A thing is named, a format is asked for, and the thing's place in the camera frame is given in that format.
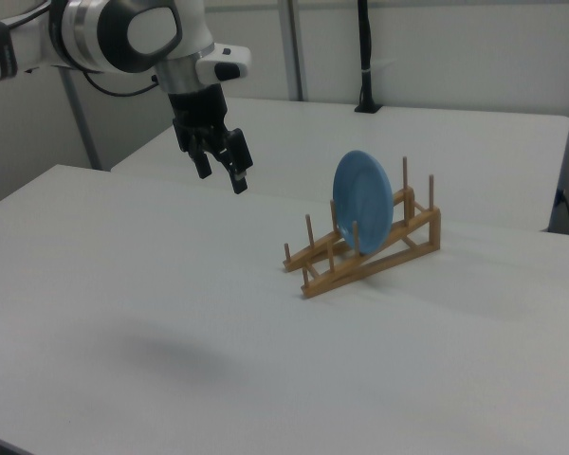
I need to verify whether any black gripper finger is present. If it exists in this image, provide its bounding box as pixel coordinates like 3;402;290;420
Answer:
216;126;255;196
188;135;213;180

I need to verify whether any grey aluminium partition post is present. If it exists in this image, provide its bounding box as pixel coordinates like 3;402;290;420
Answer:
278;0;310;101
59;65;101;171

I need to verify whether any blue plastic plate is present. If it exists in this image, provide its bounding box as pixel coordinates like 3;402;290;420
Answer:
331;150;394;255

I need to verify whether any wooden plate rack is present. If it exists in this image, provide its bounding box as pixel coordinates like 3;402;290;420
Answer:
282;155;442;300

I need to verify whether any black camera stand white band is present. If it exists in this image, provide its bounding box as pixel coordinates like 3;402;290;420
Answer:
354;0;384;115

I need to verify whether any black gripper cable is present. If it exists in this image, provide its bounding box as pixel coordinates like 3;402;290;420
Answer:
83;70;161;98

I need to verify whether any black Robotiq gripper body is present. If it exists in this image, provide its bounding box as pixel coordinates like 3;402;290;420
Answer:
167;83;231;154

